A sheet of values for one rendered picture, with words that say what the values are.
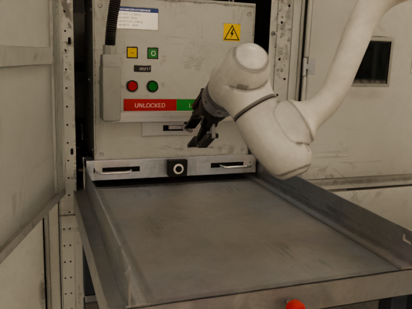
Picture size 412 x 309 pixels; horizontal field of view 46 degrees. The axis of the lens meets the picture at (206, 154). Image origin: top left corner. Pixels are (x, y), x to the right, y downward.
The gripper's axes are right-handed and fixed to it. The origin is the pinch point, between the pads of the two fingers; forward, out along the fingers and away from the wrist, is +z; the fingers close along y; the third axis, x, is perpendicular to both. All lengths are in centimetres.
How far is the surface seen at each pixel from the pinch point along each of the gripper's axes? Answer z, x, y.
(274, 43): -1.3, 29.5, -28.1
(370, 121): 9, 66, -6
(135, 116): 9.7, -13.5, -9.1
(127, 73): 7.1, -15.1, -21.4
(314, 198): -8.8, 27.3, 22.4
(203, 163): 19.9, 8.6, 2.9
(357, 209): -25.6, 27.3, 29.2
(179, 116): 9.7, -0.5, -8.9
